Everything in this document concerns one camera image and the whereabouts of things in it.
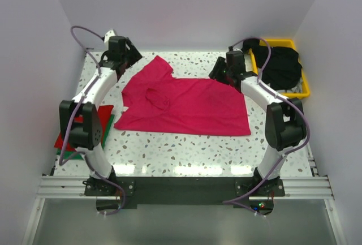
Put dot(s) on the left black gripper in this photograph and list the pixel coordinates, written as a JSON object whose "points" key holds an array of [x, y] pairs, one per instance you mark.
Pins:
{"points": [[134, 55]]}

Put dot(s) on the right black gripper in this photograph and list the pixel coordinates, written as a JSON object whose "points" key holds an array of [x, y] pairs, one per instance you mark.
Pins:
{"points": [[215, 73]]}

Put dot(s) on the pink t shirt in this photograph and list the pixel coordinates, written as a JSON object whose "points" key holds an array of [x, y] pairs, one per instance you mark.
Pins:
{"points": [[158, 102]]}

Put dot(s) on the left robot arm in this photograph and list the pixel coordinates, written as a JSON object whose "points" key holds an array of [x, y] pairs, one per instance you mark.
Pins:
{"points": [[94, 93]]}

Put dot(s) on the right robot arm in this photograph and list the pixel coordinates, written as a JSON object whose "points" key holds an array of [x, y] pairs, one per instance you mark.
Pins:
{"points": [[285, 126]]}

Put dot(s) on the black t shirt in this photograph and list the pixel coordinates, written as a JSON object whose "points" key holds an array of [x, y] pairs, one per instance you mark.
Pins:
{"points": [[283, 69]]}

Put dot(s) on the red folded t shirt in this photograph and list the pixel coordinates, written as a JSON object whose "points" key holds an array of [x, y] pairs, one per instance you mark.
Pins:
{"points": [[81, 128]]}

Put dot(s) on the grey t shirt in bin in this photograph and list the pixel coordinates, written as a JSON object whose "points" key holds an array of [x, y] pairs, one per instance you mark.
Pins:
{"points": [[298, 89]]}

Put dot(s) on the green folded t shirt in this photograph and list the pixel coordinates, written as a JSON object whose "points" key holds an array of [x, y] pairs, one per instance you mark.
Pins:
{"points": [[106, 122]]}

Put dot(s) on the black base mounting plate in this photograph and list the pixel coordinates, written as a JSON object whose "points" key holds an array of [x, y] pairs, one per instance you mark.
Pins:
{"points": [[130, 192]]}

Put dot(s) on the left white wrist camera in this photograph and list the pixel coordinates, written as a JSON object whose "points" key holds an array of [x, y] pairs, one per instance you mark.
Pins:
{"points": [[109, 34]]}

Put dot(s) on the aluminium frame rail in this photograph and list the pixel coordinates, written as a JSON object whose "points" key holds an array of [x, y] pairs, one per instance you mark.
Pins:
{"points": [[305, 188]]}

